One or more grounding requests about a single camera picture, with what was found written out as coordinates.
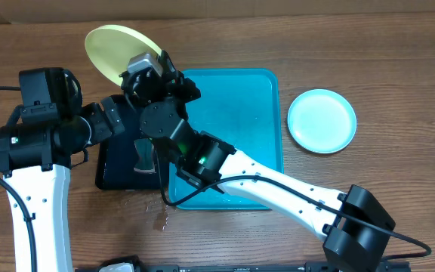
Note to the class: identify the yellow-green plate top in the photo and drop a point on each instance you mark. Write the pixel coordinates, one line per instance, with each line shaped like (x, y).
(110, 48)

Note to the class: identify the green scrubbing sponge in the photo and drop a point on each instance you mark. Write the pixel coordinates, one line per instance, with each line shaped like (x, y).
(145, 156)

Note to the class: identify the teal plastic tray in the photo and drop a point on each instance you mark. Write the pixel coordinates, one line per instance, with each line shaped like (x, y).
(240, 107)

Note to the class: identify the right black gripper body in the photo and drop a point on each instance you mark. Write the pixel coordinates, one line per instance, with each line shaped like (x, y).
(187, 91)

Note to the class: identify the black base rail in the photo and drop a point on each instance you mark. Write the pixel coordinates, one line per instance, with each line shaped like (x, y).
(133, 264)

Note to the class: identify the light blue plate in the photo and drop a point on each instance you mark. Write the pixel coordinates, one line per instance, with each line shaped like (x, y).
(321, 121)

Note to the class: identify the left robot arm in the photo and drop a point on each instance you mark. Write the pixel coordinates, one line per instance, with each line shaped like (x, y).
(36, 146)

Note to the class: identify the black plastic tray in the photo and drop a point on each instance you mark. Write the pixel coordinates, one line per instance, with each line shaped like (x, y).
(117, 156)

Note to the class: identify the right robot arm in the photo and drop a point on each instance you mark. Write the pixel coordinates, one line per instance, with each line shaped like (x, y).
(353, 226)

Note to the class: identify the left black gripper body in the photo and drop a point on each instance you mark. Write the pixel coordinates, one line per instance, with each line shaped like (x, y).
(100, 128)

